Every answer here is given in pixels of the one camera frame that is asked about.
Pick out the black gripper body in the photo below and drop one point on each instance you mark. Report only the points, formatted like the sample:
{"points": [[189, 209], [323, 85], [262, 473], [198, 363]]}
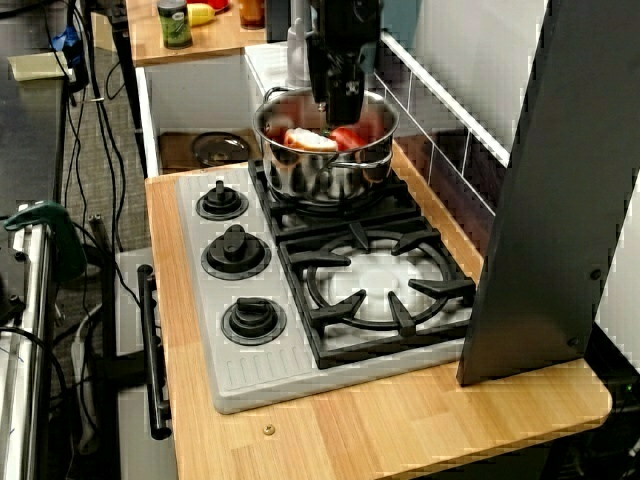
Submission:
{"points": [[345, 22]]}

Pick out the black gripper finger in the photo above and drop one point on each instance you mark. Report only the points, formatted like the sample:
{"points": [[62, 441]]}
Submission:
{"points": [[345, 95], [317, 75]]}

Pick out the stainless steel pot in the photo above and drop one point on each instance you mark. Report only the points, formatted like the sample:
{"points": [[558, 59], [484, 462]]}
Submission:
{"points": [[320, 180]]}

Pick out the grey toy faucet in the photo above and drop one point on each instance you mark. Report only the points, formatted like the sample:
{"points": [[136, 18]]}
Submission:
{"points": [[296, 50]]}

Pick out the pale toy food piece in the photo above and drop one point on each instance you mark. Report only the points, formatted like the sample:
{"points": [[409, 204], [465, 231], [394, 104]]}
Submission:
{"points": [[307, 140]]}

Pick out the black box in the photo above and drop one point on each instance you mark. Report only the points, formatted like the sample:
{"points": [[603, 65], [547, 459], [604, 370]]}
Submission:
{"points": [[277, 20]]}

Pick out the amber jar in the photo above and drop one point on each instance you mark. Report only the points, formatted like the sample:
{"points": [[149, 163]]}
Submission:
{"points": [[250, 15]]}

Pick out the wooden side table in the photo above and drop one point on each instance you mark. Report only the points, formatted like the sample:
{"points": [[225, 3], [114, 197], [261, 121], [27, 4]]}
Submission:
{"points": [[210, 40]]}

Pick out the black burner grate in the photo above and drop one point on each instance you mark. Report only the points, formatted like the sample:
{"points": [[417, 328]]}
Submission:
{"points": [[440, 289], [260, 172]]}

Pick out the red toy item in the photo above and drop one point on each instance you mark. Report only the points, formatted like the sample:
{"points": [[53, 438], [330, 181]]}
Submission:
{"points": [[217, 4]]}

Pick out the glass pot lid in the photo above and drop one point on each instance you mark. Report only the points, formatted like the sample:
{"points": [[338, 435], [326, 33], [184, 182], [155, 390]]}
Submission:
{"points": [[220, 150]]}

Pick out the dark tile backsplash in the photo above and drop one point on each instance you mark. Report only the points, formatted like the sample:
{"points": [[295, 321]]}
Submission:
{"points": [[450, 165]]}

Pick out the yellow toy fruit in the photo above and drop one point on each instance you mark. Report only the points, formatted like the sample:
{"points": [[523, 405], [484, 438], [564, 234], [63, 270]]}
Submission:
{"points": [[200, 15]]}

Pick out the green spice can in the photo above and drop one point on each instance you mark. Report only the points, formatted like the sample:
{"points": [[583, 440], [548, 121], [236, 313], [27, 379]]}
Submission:
{"points": [[175, 27]]}

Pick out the black metal leg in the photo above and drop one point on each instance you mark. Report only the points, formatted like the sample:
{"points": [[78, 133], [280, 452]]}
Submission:
{"points": [[131, 100]]}

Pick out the large black stove knob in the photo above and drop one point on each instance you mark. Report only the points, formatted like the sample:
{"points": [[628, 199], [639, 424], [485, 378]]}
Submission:
{"points": [[235, 252]]}

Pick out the blue tape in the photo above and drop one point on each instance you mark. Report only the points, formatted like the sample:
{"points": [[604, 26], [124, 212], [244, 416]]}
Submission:
{"points": [[67, 42]]}

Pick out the yellow paper note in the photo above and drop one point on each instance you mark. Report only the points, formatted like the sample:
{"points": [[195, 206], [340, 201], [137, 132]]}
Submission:
{"points": [[35, 67]]}

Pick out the grey stove top plate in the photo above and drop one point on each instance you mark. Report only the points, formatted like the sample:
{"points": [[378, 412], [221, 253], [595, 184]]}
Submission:
{"points": [[250, 370]]}

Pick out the white oven cabinet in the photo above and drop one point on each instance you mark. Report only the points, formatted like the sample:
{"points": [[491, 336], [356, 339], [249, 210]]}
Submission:
{"points": [[130, 310]]}

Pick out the green clamp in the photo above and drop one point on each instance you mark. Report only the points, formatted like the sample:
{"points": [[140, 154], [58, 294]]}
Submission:
{"points": [[65, 240]]}

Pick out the wooden countertop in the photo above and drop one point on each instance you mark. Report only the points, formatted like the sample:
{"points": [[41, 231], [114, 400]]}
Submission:
{"points": [[400, 425]]}

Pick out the brass screw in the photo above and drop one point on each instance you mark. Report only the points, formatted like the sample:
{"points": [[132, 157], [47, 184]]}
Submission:
{"points": [[269, 429]]}

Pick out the aluminium frame rail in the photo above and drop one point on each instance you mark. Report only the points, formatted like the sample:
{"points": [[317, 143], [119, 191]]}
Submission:
{"points": [[30, 350]]}

